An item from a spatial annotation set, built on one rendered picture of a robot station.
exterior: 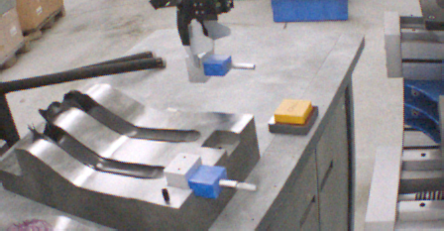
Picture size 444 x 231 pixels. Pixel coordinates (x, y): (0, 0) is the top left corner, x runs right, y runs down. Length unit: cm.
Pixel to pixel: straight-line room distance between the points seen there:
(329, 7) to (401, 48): 301
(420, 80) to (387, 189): 45
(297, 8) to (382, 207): 350
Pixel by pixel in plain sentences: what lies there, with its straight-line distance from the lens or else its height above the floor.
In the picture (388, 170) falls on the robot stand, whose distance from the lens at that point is 56.
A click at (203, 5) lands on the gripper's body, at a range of 94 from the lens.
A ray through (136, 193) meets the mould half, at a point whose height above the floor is 89.
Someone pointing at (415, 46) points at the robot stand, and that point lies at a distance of 93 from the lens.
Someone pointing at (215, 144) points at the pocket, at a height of 87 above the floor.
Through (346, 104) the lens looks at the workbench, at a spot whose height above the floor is 61.
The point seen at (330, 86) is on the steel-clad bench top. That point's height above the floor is 80.
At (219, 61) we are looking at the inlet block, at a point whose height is 94.
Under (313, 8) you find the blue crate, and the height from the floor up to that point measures 11.
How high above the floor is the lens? 133
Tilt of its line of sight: 27 degrees down
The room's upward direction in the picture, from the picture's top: 11 degrees counter-clockwise
